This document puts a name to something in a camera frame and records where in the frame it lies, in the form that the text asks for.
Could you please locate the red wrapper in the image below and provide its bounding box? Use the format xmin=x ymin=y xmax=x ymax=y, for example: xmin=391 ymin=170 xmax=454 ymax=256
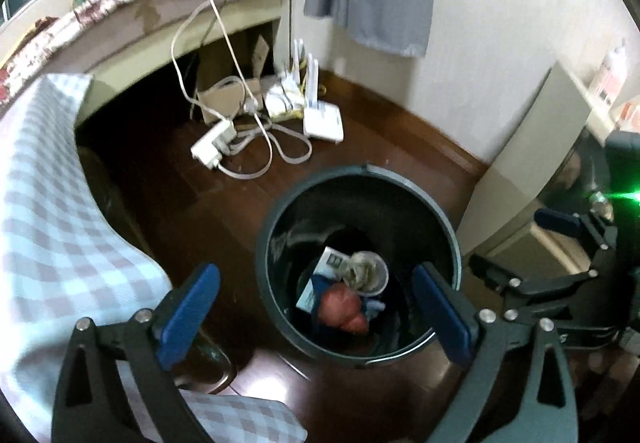
xmin=318 ymin=283 xmax=369 ymax=333

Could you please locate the green white carton box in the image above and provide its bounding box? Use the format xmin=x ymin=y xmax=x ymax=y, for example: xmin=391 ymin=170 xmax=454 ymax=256
xmin=295 ymin=247 xmax=349 ymax=314

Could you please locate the black round trash bin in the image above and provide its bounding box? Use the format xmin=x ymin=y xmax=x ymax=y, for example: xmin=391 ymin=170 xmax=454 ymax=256
xmin=255 ymin=164 xmax=462 ymax=368

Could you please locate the clear plastic cup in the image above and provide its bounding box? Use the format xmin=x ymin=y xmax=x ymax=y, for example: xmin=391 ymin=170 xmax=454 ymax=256
xmin=342 ymin=251 xmax=390 ymax=297

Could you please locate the checkered bed sheet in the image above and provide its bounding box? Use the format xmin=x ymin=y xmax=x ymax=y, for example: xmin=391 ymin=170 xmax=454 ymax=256
xmin=0 ymin=72 xmax=309 ymax=443

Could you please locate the white power strip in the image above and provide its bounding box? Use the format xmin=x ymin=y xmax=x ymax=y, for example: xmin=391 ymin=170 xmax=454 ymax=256
xmin=190 ymin=119 xmax=236 ymax=170

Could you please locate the brown cardboard box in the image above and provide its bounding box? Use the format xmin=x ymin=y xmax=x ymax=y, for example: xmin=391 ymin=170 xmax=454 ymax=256
xmin=194 ymin=32 xmax=270 ymax=124

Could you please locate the white router box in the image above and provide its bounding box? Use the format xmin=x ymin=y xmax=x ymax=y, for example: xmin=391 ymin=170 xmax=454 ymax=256
xmin=303 ymin=102 xmax=345 ymax=144

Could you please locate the white antenna router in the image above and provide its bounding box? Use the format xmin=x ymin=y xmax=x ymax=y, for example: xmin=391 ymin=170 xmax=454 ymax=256
xmin=260 ymin=39 xmax=320 ymax=122

